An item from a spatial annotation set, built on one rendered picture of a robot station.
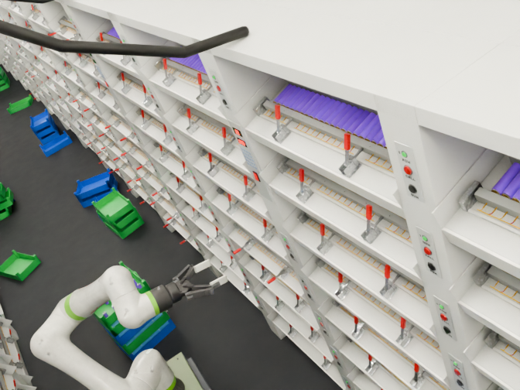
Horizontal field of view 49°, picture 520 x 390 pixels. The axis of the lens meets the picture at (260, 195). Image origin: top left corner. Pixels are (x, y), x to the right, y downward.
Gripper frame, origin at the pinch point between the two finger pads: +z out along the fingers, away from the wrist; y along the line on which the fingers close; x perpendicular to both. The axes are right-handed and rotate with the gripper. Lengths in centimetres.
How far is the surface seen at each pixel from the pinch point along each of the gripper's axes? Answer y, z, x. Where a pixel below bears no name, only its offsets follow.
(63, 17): -168, 11, 76
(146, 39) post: -30, 7, 84
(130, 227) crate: -201, 16, -82
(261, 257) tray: -4.8, 22.3, -7.8
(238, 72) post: 40, 6, 85
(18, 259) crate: -262, -62, -103
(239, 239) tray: -22.7, 22.3, -7.8
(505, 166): 112, 18, 77
